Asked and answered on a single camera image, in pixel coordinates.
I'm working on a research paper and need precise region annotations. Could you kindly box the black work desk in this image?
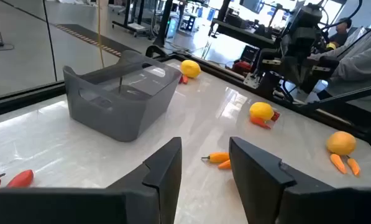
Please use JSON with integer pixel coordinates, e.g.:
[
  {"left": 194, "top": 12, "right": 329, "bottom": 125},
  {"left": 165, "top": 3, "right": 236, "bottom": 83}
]
[{"left": 208, "top": 17, "right": 278, "bottom": 49}]

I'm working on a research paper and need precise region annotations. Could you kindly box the person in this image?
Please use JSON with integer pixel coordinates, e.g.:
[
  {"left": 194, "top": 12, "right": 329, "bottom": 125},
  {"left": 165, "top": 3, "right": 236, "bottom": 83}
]
[
  {"left": 306, "top": 23, "right": 371, "bottom": 116},
  {"left": 324, "top": 17, "right": 354, "bottom": 50}
]

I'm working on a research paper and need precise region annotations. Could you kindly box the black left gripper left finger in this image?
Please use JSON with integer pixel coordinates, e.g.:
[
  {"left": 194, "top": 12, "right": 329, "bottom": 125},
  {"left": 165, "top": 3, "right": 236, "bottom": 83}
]
[{"left": 0, "top": 136, "right": 183, "bottom": 224}]

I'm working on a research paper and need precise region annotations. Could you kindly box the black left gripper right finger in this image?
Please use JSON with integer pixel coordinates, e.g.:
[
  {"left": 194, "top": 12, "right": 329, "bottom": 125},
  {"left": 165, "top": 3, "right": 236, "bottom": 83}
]
[{"left": 229, "top": 136, "right": 371, "bottom": 224}]

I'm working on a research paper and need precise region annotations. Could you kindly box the black hazard-striped floor mat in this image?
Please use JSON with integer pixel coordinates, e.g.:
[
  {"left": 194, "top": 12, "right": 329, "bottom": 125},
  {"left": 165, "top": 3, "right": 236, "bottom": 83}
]
[{"left": 53, "top": 23, "right": 141, "bottom": 58}]

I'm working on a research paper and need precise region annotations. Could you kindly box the long black floor cable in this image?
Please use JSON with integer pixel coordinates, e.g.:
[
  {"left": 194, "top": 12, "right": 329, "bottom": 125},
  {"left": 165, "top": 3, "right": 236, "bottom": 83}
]
[{"left": 42, "top": 0, "right": 58, "bottom": 83}]

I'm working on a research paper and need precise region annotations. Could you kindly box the yellow lemon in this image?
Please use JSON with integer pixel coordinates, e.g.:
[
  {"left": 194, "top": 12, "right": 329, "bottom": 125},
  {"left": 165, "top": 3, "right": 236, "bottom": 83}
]
[
  {"left": 180, "top": 59, "right": 202, "bottom": 79},
  {"left": 325, "top": 131, "right": 357, "bottom": 156},
  {"left": 249, "top": 101, "right": 275, "bottom": 121}
]

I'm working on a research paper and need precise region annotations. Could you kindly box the black metal beam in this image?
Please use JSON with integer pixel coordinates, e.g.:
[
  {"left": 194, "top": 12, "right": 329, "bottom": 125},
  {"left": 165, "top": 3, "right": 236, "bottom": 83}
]
[{"left": 293, "top": 82, "right": 371, "bottom": 114}]

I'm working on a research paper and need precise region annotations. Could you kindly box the black metal post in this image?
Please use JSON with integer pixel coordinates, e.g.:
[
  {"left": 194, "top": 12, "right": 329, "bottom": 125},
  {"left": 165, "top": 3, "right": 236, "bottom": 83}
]
[{"left": 153, "top": 0, "right": 174, "bottom": 47}]

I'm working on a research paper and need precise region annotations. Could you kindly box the grey plastic basket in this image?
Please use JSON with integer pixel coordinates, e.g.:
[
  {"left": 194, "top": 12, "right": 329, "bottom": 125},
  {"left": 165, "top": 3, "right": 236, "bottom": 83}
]
[{"left": 63, "top": 49, "right": 182, "bottom": 142}]

